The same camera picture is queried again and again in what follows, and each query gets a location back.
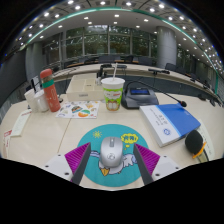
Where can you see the cream printed paper sheet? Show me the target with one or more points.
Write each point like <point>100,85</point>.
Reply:
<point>21,121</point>

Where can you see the silver computer mouse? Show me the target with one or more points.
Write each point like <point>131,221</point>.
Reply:
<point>111,151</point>

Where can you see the black gooseneck conference microphone unit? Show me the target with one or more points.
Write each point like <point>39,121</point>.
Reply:
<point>140,97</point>

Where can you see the round teal cartoon mouse pad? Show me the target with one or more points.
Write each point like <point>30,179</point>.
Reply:
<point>110,130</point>

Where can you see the black handheld microphone yellow band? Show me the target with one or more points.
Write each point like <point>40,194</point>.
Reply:
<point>194,141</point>

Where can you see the curved beige conference desk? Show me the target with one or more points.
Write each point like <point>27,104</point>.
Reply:
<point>136,69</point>

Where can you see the group of dark office chairs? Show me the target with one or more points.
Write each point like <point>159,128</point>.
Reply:
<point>110,59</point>

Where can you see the blue and white book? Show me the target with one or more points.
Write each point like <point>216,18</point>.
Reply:
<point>173,121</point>

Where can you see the red drink bottle green band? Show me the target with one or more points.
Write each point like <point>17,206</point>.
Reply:
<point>50,93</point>

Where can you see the white standing unit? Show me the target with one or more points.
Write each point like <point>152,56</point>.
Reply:
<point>36,83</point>

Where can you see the white lidded ceramic mug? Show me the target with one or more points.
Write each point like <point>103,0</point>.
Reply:
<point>42,102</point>

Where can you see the green printed cup with straw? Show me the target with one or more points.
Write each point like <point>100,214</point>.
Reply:
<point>113,96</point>

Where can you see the white cardboard box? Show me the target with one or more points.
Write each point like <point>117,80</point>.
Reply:
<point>85,89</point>

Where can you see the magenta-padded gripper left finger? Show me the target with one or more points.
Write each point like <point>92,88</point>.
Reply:
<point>59,165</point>

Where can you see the colourful sticker sheet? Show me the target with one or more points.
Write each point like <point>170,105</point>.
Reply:
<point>78,110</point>

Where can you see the group of round ceiling lights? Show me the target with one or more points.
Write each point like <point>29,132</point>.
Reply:
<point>102,2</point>

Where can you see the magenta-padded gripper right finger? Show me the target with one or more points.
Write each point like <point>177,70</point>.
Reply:
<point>165,166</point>

